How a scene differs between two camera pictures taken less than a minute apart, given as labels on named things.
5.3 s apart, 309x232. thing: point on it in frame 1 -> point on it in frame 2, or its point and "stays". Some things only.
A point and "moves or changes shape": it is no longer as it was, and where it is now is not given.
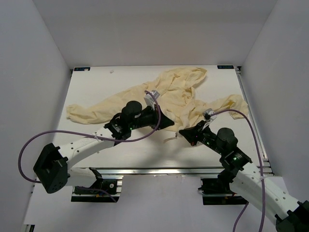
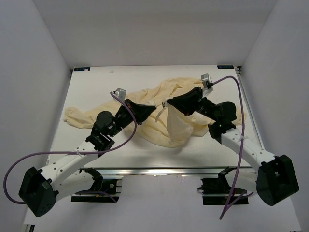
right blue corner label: (225, 67) stays
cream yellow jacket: (174, 94) moves or changes shape
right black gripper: (193, 134) -> (188, 102)
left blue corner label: (82, 69) stays
